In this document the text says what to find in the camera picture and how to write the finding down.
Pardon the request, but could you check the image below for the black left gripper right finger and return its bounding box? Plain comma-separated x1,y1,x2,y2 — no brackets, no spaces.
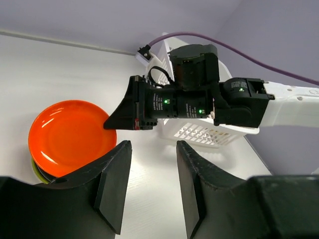
176,140,319,239

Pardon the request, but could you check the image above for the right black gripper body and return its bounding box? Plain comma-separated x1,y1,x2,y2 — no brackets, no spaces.
134,44,219,130

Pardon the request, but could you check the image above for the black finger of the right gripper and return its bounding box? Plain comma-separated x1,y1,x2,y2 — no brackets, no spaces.
103,76,139,130

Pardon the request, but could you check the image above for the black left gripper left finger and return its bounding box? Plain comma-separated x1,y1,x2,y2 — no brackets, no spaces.
0,140,132,239

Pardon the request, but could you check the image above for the lime green plate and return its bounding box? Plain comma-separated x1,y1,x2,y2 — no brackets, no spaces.
31,159,50,184

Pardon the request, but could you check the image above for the orange plate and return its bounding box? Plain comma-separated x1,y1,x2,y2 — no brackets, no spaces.
28,100,117,177

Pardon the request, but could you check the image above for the white plastic dish rack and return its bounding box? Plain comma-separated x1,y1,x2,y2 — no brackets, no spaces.
145,37,260,148

